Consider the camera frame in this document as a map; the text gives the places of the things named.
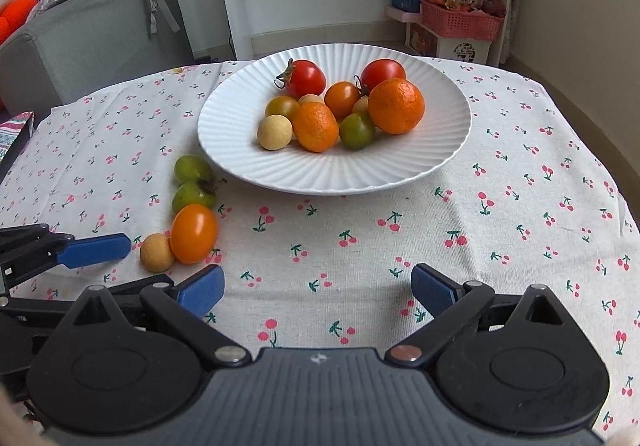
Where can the white printed box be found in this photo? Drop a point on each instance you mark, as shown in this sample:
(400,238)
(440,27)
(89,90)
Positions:
(465,51)

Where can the large orange mandarin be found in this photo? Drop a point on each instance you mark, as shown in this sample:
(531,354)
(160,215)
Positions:
(396,106)

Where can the grey sofa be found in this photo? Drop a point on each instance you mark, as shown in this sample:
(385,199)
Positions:
(90,46)

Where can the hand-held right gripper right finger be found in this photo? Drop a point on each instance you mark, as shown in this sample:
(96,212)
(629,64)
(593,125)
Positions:
(432,293)

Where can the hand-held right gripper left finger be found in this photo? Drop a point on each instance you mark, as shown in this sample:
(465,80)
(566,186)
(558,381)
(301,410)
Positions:
(202,291)

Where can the small yellowish cherry tomato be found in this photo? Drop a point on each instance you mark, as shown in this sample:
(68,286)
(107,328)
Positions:
(282,106)

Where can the orange cherry tomato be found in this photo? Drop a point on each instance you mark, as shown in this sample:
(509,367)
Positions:
(194,232)
(342,98)

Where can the cherry print tablecloth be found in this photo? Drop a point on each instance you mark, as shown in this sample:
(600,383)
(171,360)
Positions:
(350,236)

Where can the white ribbed plate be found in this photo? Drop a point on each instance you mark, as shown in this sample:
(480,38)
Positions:
(325,171)

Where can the red tomato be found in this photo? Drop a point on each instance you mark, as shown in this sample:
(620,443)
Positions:
(304,78)
(382,73)

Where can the green cherry tomato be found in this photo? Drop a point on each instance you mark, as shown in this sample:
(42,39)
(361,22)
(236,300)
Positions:
(192,169)
(192,196)
(356,130)

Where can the white low board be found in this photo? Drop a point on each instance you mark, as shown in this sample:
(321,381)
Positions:
(400,15)

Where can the orange cushion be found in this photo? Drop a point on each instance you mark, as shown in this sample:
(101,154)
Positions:
(15,18)

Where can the brown longan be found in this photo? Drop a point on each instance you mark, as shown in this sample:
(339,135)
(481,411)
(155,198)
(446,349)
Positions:
(361,106)
(310,99)
(156,252)

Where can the pale longan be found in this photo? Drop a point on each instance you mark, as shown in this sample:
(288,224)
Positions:
(274,132)

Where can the small orange mandarin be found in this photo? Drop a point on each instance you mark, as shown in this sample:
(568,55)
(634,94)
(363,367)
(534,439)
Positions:
(315,126)

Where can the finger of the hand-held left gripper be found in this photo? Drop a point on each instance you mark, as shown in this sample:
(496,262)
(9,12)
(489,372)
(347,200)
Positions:
(95,247)
(30,311)

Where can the striped patterned box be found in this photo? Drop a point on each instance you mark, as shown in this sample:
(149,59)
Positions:
(15,131)

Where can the large pink plastic basket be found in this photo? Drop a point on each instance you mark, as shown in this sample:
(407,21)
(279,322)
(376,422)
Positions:
(460,23)

